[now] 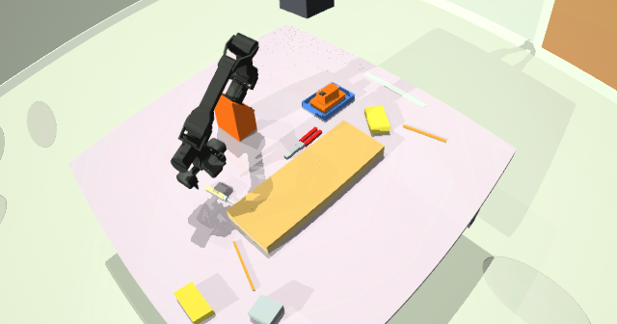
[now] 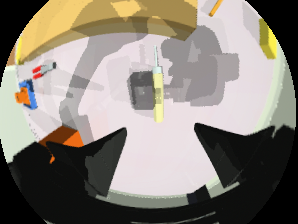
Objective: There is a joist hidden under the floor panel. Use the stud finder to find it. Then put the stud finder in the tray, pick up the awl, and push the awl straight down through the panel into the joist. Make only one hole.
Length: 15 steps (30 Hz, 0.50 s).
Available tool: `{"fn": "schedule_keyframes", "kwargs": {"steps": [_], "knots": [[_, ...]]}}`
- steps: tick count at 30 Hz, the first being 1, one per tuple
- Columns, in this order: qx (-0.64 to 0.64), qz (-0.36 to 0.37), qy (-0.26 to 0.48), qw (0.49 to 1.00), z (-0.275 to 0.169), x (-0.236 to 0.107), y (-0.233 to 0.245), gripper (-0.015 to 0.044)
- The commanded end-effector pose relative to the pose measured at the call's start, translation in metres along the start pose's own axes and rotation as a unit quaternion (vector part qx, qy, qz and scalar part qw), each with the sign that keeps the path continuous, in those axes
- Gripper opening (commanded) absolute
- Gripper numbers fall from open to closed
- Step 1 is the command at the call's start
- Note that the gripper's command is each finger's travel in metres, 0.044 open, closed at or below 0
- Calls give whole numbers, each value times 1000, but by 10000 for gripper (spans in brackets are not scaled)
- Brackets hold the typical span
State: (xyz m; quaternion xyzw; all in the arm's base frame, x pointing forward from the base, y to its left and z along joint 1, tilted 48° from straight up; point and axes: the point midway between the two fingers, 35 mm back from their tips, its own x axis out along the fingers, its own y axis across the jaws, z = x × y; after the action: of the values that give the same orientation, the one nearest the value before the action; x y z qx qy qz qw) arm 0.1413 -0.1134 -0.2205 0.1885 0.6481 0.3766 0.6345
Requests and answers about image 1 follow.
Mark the yellow rectangular block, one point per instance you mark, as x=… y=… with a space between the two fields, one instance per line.
x=194 y=304
x=377 y=119

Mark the white flat strip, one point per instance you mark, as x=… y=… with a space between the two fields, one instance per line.
x=388 y=85

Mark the awl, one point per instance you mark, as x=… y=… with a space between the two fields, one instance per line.
x=216 y=192

